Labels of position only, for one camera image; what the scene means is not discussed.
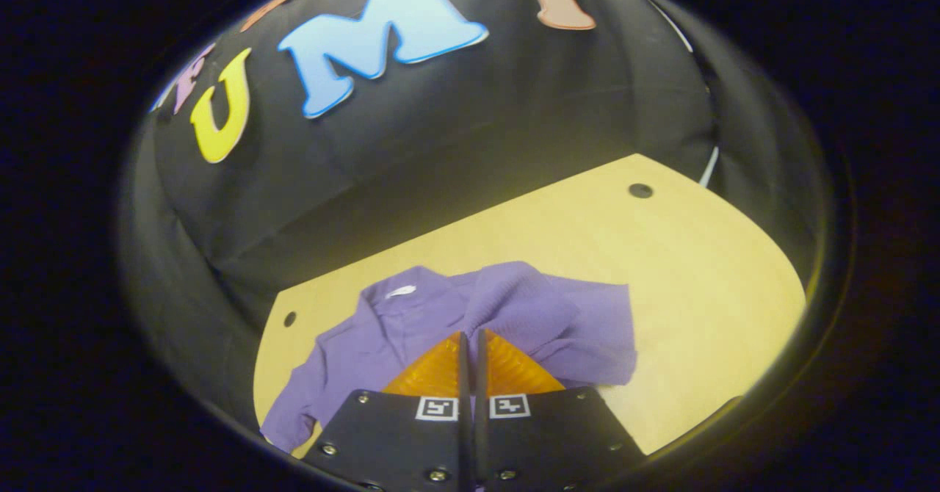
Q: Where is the purple button-up shirt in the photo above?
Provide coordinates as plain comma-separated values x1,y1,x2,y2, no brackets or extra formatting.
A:
261,261,638,455

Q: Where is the white cable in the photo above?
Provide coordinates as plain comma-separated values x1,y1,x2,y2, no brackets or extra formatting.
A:
698,145,720,189

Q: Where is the black backdrop cloth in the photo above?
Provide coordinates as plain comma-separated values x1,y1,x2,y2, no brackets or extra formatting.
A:
117,0,823,434

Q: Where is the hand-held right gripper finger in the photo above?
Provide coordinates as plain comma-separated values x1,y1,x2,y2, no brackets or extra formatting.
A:
303,330,474,492
474,328,647,492

